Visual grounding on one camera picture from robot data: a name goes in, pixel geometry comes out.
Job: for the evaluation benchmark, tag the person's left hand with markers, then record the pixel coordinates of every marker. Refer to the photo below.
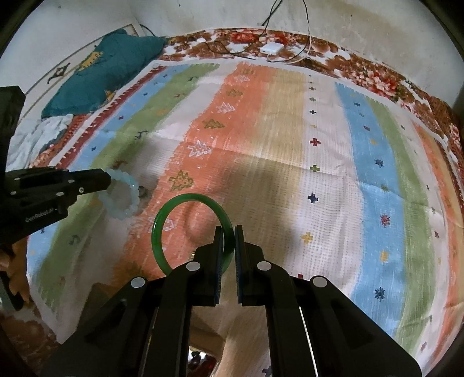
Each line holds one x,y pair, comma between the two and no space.
18,279

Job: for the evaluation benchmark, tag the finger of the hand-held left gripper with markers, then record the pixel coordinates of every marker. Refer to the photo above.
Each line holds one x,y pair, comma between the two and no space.
90,181

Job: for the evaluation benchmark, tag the crumpled white cloth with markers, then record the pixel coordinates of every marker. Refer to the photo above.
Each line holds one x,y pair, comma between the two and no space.
40,137

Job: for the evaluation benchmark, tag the striped colourful cloth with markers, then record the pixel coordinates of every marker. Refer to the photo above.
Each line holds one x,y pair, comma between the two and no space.
290,152

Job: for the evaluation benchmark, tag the white charger adapter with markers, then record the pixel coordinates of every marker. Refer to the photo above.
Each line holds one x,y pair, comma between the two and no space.
272,48

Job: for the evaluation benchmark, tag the green jade bangle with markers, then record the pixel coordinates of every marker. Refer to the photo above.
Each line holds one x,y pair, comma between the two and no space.
188,197

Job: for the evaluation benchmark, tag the rectangular metal tin box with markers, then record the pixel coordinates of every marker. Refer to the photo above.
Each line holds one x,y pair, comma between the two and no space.
205,351

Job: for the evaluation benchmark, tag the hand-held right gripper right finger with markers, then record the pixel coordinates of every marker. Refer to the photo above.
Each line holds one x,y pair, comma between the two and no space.
250,275

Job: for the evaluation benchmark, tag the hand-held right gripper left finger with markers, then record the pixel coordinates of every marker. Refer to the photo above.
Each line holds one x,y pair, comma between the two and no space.
203,275

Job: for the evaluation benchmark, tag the teal pillow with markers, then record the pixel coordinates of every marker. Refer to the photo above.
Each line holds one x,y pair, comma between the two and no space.
108,69

